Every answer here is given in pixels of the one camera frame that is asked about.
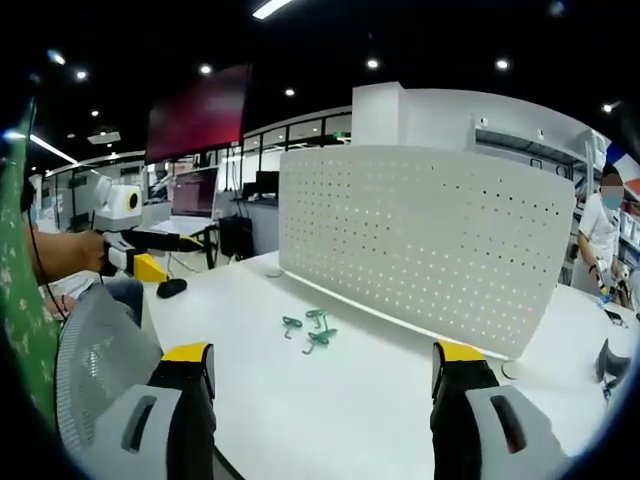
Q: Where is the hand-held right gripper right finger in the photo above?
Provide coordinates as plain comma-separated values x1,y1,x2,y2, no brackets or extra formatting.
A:
429,340,572,480

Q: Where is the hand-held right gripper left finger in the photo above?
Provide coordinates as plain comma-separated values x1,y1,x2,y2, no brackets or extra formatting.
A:
93,341,218,480

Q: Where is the white perforated mounting plate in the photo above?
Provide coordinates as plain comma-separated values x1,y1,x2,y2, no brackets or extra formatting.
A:
277,144,578,362

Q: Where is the black computer mouse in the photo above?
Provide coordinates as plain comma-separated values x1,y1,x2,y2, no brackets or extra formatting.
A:
155,277,189,300

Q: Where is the person's blue jeans leg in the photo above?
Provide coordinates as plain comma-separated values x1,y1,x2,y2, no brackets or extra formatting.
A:
105,278,147,330

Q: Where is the computer monitor with text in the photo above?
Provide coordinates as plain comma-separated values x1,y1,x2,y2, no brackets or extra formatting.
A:
170,167,220,219

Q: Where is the grey mesh office chair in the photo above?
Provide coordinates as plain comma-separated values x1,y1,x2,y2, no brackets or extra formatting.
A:
54,283,167,454

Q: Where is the green patterned clothing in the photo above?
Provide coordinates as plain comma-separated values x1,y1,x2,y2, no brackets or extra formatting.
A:
0,98,67,435

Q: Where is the large dark red screen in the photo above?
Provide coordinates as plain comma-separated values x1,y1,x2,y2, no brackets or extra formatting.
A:
144,63,252,164

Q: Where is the black computer monitor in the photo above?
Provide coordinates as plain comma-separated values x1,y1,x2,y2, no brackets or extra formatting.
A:
254,170,281,195

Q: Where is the white square column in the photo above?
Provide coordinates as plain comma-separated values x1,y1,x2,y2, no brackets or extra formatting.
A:
351,81,476,151

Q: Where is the grey metal shelf rack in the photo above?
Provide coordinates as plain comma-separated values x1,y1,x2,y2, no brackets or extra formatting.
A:
472,113,609,181

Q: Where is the thin black cable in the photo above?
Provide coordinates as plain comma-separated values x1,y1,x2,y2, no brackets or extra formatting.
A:
20,185,69,322

